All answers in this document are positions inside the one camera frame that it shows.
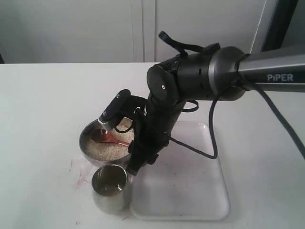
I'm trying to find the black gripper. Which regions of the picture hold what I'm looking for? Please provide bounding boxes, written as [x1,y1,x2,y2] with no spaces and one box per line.
[126,96,186,176]

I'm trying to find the brown wooden spoon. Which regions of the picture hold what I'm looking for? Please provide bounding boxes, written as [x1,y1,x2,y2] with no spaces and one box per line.
[91,129,130,146]

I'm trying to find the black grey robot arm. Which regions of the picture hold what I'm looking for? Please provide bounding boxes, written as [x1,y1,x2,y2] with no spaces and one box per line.
[127,44,305,175]

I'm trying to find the white rice grains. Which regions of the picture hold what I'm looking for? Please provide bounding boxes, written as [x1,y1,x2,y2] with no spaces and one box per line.
[83,118,134,161]

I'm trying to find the steel bowl of rice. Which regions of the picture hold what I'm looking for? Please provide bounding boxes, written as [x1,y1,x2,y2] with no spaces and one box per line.
[79,118,134,167]

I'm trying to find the small steel cup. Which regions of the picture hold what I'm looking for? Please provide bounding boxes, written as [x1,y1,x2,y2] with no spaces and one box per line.
[91,164,132,214]

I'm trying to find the white plastic tray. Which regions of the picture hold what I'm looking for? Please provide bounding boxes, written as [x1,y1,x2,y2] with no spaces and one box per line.
[130,120,231,221]

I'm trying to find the white cabinet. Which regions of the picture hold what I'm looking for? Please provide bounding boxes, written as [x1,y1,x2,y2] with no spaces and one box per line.
[0,0,278,63]

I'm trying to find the black cable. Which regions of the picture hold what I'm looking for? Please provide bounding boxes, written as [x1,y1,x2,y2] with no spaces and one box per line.
[158,30,305,160]

